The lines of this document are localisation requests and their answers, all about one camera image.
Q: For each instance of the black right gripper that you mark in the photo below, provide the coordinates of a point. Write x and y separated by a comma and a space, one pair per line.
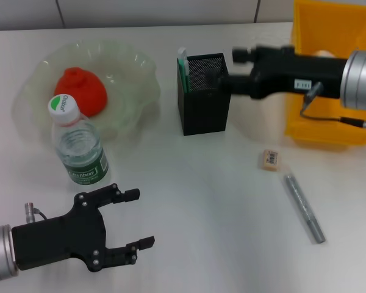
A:
292, 73

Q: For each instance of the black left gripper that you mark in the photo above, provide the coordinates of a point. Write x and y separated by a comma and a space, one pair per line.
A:
61, 241

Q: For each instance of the green pen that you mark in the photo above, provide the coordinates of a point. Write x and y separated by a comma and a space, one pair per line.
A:
184, 70

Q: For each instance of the white paper ball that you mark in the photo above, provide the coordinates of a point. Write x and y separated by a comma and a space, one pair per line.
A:
323, 53

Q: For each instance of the clear green-label water bottle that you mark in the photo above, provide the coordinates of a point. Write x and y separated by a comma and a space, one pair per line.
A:
79, 146

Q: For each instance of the beige eraser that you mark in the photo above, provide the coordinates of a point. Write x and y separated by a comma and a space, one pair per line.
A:
268, 160

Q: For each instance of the red object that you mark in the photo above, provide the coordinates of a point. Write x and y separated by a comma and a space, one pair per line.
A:
85, 88

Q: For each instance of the gray marker pen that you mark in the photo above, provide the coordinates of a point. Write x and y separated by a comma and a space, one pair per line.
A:
305, 209

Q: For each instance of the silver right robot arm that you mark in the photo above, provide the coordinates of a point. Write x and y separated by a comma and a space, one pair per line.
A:
361, 79

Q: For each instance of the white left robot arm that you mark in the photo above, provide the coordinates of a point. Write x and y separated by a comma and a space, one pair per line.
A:
0, 253

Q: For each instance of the black mesh pen holder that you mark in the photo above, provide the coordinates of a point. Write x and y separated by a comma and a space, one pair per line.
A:
204, 113

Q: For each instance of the translucent green fruit plate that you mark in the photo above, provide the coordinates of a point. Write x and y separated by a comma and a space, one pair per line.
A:
128, 79

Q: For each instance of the yellow plastic bin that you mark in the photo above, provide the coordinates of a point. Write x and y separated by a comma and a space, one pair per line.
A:
317, 132

